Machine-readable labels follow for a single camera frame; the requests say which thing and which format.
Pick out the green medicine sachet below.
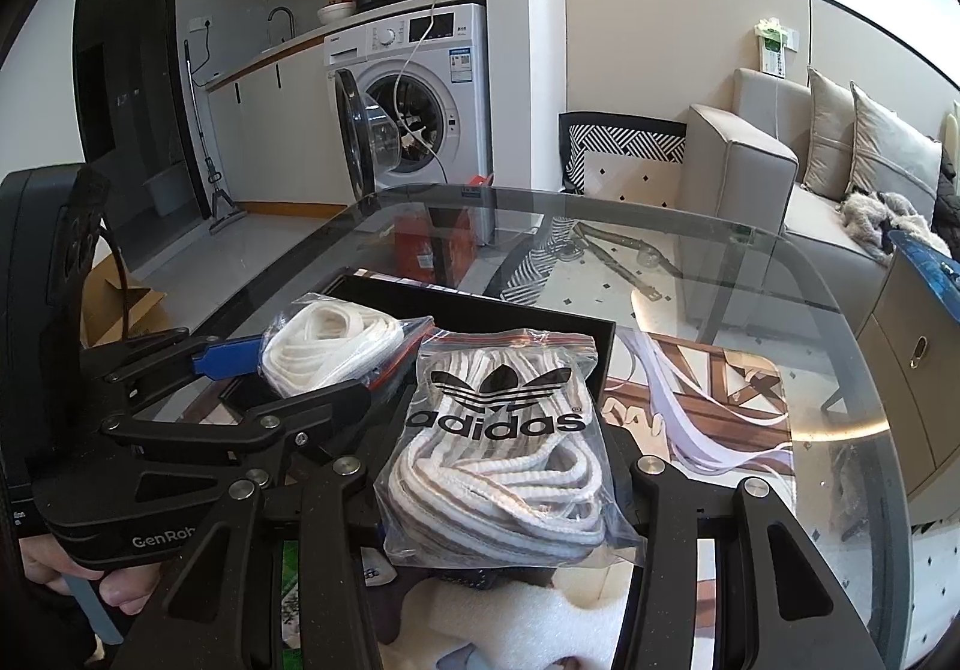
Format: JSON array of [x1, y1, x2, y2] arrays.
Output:
[[280, 540, 301, 657]]

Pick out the bagged white shoelaces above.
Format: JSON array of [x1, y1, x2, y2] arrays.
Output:
[[259, 293, 434, 399]]

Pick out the bagged striped shoelaces adidas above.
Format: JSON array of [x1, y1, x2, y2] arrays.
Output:
[[374, 329, 640, 571]]

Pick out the person left hand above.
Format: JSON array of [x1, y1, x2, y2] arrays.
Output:
[[20, 535, 163, 615]]

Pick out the brown cardboard box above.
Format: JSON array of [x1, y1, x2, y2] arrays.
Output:
[[80, 257, 171, 347]]

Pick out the floor mop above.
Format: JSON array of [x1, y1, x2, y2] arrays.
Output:
[[181, 38, 249, 236]]

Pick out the black cardboard box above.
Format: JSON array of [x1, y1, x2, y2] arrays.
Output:
[[216, 270, 619, 589]]

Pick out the anime printed desk mat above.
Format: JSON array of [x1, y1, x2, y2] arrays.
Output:
[[598, 327, 797, 670]]

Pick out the red box on floor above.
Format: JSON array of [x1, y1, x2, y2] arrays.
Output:
[[391, 175, 494, 289]]

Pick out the white front-load washing machine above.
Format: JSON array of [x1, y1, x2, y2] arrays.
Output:
[[322, 2, 493, 197]]

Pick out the kitchen faucet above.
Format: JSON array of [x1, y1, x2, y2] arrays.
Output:
[[267, 5, 296, 46]]

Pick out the white bowl on counter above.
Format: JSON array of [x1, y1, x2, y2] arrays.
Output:
[[316, 1, 356, 26]]

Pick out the beige side cabinet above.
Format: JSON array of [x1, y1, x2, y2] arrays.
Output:
[[814, 236, 958, 525]]

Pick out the beige sofa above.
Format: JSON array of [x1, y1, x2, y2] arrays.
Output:
[[677, 65, 960, 311]]

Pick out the black patterned chair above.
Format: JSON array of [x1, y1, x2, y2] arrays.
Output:
[[558, 111, 686, 194]]

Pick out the grey fluffy blanket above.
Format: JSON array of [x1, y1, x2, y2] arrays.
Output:
[[838, 189, 950, 264]]

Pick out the beige throw pillow back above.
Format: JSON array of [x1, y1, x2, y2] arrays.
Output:
[[802, 67, 854, 200]]

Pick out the black jacket on sofa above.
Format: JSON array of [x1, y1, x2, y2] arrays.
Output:
[[932, 150, 960, 260]]

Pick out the grey throw pillow front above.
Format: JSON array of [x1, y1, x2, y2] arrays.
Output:
[[848, 83, 942, 217]]

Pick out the wall tissue holder green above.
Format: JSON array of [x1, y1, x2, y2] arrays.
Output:
[[754, 17, 797, 79]]

